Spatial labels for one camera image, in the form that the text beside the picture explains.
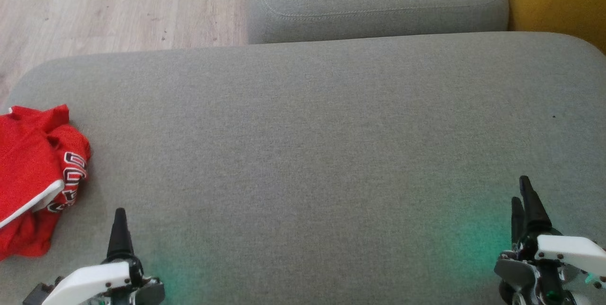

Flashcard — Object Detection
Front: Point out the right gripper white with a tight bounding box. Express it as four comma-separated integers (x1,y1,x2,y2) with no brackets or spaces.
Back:
494,175,606,305

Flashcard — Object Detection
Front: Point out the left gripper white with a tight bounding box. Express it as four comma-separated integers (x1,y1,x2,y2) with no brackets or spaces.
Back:
42,208,166,305

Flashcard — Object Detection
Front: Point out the red basketball jersey with lettering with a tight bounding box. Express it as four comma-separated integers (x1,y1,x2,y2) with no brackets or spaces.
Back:
0,123,91,261

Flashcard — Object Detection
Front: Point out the grey fabric sofa seat cushion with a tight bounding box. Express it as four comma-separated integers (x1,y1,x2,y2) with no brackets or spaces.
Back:
0,31,606,305

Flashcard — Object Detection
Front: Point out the grey fabric sofa back cushion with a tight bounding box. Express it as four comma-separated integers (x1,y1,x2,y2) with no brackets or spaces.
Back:
245,0,510,45

